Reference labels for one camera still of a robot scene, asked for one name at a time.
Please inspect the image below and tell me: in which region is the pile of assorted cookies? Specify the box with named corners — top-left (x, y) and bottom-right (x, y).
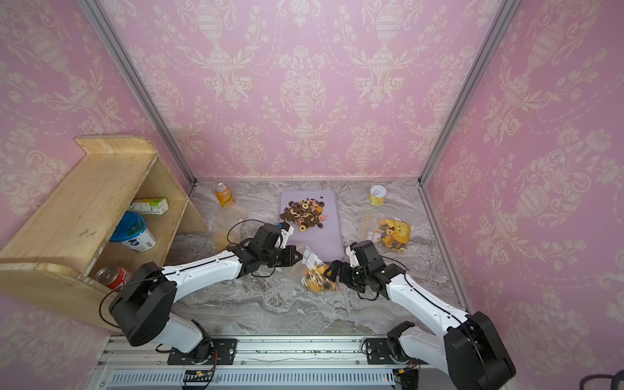
top-left (279, 198), bottom-right (328, 232)

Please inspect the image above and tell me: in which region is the blue lid white tub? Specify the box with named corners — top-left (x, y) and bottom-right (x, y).
top-left (109, 211), bottom-right (156, 252)

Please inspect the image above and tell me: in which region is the green white carton box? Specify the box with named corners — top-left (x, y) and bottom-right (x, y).
top-left (128, 198), bottom-right (169, 215)

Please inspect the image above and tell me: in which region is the ziploc bag with yellow chick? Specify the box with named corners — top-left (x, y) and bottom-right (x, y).
top-left (286, 244), bottom-right (338, 293)

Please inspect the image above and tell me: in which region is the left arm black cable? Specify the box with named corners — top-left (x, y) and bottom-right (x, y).
top-left (98, 218), bottom-right (279, 330)

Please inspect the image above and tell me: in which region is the aluminium frame post left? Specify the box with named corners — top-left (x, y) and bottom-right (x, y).
top-left (78, 0), bottom-right (198, 189)

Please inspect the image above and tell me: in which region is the wooden shelf unit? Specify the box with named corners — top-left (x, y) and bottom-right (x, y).
top-left (1, 136), bottom-right (207, 329)

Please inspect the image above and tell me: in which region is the lilac plastic tray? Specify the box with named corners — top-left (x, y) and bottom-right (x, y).
top-left (279, 189), bottom-right (345, 263)

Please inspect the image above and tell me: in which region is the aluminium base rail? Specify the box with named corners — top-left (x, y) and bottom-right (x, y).
top-left (86, 334), bottom-right (513, 390)

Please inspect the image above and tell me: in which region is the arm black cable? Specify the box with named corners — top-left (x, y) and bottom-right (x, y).
top-left (98, 218), bottom-right (279, 330)
top-left (350, 255), bottom-right (488, 381)

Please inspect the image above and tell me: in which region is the aluminium frame post right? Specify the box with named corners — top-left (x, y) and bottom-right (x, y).
top-left (419, 0), bottom-right (521, 188)

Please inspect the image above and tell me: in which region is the orange Schweppes soda can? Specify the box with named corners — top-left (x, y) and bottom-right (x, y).
top-left (214, 183), bottom-right (236, 207)

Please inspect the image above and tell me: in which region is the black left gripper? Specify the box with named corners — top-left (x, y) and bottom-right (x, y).
top-left (261, 244), bottom-right (306, 267)

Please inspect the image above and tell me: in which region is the clear ziploc bag of cookies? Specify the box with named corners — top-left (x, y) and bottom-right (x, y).
top-left (211, 203), bottom-right (246, 252)

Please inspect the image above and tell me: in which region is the yellow tin can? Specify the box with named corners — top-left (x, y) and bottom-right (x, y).
top-left (369, 185), bottom-right (388, 206)

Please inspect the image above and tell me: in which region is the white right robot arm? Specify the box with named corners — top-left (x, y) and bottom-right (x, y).
top-left (323, 240), bottom-right (517, 389)

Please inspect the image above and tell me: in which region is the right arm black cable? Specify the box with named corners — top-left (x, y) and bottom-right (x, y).
top-left (350, 255), bottom-right (488, 381)

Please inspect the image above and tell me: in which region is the aluminium frame post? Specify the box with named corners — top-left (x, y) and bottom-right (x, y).
top-left (419, 0), bottom-right (521, 188)
top-left (78, 0), bottom-right (198, 189)

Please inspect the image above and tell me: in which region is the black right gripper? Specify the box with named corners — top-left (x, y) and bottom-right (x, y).
top-left (323, 260), bottom-right (372, 291)

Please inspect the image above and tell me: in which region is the red soda can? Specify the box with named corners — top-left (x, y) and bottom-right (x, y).
top-left (94, 266), bottom-right (132, 290)

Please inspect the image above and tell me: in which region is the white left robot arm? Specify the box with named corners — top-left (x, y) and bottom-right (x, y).
top-left (109, 222), bottom-right (302, 362)

